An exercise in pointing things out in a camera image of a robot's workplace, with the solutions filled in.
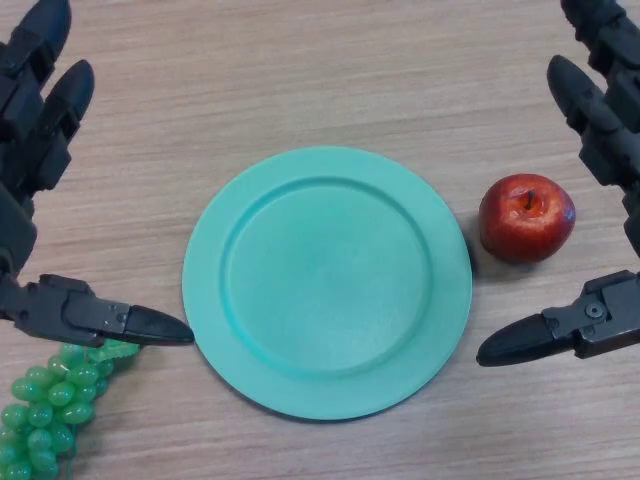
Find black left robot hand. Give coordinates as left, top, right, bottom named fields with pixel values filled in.
left=0, top=0, right=195, bottom=349

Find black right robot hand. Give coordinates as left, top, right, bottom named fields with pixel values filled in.
left=475, top=0, right=640, bottom=369

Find green grape bunch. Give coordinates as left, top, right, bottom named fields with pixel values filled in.
left=0, top=339, right=140, bottom=480

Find green round plate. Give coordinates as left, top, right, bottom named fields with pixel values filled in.
left=182, top=145, right=474, bottom=422

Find red apple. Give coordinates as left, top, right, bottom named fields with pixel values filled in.
left=478, top=172, right=576, bottom=265

